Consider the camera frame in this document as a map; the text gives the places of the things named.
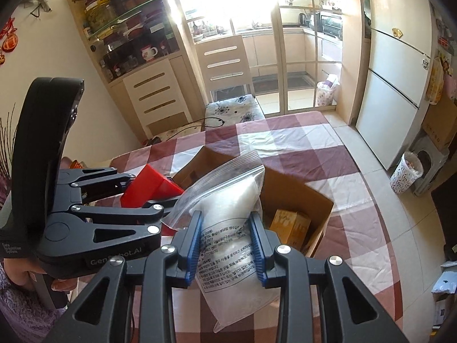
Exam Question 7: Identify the clear zip bag white powder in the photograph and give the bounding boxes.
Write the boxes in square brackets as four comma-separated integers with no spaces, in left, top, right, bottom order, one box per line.
[162,150,283,334]

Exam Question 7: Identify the wall power strip cable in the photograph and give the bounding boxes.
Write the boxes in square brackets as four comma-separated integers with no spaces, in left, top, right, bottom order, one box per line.
[22,0,63,19]

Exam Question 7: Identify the white refrigerator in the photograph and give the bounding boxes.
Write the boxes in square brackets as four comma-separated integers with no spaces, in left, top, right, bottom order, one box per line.
[355,0,433,172]

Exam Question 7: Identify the black squiggle waste bin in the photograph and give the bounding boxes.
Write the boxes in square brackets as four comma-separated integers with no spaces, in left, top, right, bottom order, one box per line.
[389,151,424,195]

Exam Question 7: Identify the pink hanging bag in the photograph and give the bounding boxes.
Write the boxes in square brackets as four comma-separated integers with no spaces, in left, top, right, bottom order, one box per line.
[443,74,457,101]

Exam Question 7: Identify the black cable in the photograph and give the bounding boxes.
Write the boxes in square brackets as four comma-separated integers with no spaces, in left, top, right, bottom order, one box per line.
[153,116,226,141]

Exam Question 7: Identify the brown cardboard box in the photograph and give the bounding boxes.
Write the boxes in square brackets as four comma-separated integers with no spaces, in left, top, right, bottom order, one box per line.
[171,146,335,258]

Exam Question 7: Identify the red carton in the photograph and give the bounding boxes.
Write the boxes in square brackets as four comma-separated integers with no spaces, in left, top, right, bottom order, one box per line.
[121,163,185,210]

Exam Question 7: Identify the decorative dried twigs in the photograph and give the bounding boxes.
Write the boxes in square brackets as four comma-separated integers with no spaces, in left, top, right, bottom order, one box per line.
[0,103,17,201]

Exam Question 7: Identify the row of storage jars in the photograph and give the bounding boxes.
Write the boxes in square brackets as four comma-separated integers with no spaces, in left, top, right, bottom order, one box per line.
[69,0,180,83]

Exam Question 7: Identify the grey plastic stool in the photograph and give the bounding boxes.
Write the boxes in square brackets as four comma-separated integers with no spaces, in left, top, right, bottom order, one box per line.
[407,137,450,197]

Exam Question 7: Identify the yellow orange carton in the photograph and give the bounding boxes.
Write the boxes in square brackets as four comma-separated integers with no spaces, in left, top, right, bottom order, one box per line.
[269,209,312,253]

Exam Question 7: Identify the countertop oven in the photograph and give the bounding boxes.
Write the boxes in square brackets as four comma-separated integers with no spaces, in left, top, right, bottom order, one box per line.
[318,11,344,38]

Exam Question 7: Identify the glass sliding door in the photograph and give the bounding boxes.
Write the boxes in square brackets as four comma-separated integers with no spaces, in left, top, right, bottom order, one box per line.
[168,0,362,119]

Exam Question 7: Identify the cream display cabinet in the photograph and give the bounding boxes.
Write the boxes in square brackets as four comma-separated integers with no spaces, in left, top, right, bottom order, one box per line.
[59,0,196,144]

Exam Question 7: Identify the yellow hanging bag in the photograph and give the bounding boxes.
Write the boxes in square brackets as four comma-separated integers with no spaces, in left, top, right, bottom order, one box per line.
[426,52,445,105]

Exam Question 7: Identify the flat cardboard carton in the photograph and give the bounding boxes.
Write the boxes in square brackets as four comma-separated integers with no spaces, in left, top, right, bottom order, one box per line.
[421,98,457,151]

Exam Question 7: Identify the red wall decoration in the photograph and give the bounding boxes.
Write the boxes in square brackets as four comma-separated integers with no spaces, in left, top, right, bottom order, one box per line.
[0,17,23,67]

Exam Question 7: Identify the floral seat cushion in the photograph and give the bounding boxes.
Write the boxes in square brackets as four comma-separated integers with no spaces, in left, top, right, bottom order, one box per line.
[205,94,265,131]

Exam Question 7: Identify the kitchen base cabinets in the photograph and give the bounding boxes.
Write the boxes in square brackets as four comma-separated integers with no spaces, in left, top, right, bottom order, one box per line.
[243,25,344,76]

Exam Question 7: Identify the orange item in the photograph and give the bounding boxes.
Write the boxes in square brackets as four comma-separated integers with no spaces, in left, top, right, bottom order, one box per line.
[61,157,87,171]

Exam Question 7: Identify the dark kitchen doormat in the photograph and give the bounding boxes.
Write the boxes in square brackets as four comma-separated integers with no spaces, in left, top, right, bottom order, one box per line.
[252,72,317,95]

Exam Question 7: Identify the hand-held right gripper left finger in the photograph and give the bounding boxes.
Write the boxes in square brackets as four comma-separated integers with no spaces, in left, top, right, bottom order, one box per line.
[45,211,203,343]

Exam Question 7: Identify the black flat screen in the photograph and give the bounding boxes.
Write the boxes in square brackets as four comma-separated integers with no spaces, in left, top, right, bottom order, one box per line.
[430,171,457,269]

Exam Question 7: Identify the person's left forearm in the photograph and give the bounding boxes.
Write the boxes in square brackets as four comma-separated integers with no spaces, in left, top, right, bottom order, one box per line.
[0,268,68,343]

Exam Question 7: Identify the person's left hand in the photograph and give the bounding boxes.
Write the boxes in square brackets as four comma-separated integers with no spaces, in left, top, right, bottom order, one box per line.
[2,257,78,291]

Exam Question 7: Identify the cream wooden chair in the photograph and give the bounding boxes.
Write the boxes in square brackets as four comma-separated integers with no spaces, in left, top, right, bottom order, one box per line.
[195,35,256,115]

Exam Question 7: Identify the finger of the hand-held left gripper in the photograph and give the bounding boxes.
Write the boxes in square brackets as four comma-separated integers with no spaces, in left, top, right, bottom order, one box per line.
[57,167,137,204]
[71,196,183,239]

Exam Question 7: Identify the pile of parcels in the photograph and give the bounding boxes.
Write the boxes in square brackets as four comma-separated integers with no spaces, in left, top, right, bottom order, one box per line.
[430,246,457,334]

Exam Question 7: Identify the floral waste bin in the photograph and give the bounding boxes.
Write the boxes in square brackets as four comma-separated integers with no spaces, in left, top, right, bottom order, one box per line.
[316,74,340,108]

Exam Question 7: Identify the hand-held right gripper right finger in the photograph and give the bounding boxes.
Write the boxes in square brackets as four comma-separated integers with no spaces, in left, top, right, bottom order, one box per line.
[249,212,409,343]

